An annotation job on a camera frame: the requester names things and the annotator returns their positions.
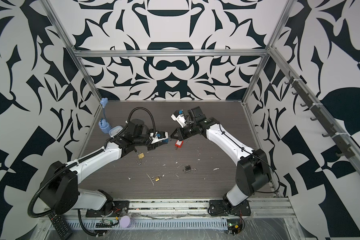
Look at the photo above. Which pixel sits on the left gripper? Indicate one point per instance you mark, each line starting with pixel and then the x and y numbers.
pixel 154 145

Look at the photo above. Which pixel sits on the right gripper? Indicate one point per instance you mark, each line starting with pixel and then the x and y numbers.
pixel 181 136

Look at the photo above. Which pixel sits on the blue padlock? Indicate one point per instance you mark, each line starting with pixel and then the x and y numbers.
pixel 163 139

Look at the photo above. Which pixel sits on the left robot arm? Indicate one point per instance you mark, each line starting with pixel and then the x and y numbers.
pixel 59 191

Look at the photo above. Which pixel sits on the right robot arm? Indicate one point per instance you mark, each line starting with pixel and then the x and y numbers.
pixel 252 169

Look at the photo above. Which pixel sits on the brass padlock with key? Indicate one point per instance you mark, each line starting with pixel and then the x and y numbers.
pixel 140 157

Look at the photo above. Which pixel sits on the red padlock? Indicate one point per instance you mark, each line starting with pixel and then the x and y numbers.
pixel 178 144

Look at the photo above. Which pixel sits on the black padlock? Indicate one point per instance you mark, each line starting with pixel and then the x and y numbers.
pixel 189 169

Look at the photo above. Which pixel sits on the light blue alarm clock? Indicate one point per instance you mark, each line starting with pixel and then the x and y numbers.
pixel 114 132

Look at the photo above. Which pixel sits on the purple round lid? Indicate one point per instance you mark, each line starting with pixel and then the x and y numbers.
pixel 126 222

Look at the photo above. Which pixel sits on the green circuit board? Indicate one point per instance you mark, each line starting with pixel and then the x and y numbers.
pixel 234 228

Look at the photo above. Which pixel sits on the black remote control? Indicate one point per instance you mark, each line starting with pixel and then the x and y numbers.
pixel 60 225

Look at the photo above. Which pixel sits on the black hook rack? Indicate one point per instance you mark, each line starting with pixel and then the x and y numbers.
pixel 323 116

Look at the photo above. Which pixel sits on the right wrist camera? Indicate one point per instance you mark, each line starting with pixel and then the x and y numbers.
pixel 179 117

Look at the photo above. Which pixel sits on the white cable duct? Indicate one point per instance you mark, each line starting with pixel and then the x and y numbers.
pixel 149 224

